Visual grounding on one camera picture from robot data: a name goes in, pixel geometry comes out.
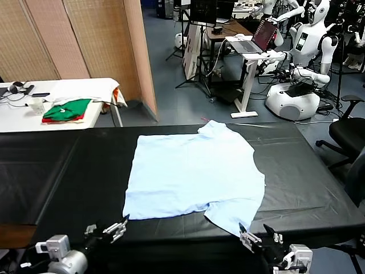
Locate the black light stand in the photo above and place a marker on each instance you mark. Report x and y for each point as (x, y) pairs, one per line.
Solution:
(182, 28)

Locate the black headphones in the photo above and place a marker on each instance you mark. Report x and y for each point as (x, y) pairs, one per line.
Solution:
(15, 85)

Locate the light blue t-shirt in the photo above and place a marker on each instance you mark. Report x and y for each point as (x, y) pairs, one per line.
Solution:
(194, 171)

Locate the white standing desk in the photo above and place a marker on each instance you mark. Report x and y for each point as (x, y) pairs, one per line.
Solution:
(248, 82)

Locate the brown wooden table corner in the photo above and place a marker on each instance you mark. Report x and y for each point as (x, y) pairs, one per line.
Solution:
(14, 235)

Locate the wooden folding screen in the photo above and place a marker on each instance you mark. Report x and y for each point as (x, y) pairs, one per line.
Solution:
(85, 37)

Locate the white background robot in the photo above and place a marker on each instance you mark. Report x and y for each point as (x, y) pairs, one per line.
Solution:
(269, 5)

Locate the white humanoid robot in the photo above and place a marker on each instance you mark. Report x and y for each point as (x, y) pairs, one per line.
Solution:
(305, 42)

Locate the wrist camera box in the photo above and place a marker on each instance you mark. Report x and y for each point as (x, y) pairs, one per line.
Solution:
(57, 242)
(299, 254)

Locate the white paper cup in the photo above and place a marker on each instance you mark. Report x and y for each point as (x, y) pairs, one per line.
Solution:
(37, 107)

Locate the brown wooden desk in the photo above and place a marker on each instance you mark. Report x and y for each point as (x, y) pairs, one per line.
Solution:
(236, 27)

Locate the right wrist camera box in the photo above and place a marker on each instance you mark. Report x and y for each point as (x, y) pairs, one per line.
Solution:
(299, 254)

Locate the white table with cloth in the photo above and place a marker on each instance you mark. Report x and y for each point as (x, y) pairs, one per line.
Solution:
(85, 88)

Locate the small black box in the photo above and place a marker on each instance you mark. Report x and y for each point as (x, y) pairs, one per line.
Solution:
(217, 30)

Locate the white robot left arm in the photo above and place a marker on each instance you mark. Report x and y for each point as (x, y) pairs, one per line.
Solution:
(68, 261)

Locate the black monitor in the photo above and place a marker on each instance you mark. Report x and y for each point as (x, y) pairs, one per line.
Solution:
(204, 11)

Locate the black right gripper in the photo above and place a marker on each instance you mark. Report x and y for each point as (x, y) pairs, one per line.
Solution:
(271, 251)

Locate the black tripod stand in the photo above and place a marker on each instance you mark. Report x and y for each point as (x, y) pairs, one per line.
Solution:
(203, 57)

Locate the black smartphone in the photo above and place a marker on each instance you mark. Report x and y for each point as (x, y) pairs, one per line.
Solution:
(40, 94)

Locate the black office chair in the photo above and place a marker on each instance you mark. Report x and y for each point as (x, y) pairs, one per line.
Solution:
(345, 134)

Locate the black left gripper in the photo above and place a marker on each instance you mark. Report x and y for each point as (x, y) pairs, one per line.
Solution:
(95, 237)

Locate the black table cover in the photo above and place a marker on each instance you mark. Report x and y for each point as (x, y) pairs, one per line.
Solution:
(85, 171)

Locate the black remote controller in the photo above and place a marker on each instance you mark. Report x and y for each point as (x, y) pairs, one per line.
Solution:
(29, 89)

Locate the dark grey chair back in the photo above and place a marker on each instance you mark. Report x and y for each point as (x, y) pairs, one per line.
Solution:
(357, 179)

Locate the green folded shirt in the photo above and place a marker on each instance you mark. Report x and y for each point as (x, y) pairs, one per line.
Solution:
(71, 108)

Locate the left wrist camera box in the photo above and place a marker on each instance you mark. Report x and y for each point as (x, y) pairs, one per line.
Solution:
(57, 242)

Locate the orange cloth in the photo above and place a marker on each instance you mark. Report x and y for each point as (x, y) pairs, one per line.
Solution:
(116, 92)

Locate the white leaning board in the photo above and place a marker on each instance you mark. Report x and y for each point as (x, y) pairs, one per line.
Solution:
(191, 48)

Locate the white side table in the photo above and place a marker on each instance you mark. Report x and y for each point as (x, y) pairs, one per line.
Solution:
(17, 120)

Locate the white computer mouse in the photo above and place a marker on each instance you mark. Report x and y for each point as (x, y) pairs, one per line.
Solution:
(240, 36)

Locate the red folded shirt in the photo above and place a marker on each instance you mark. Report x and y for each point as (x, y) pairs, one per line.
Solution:
(48, 121)

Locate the grey open laptop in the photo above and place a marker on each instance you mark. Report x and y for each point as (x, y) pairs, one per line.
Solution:
(251, 45)

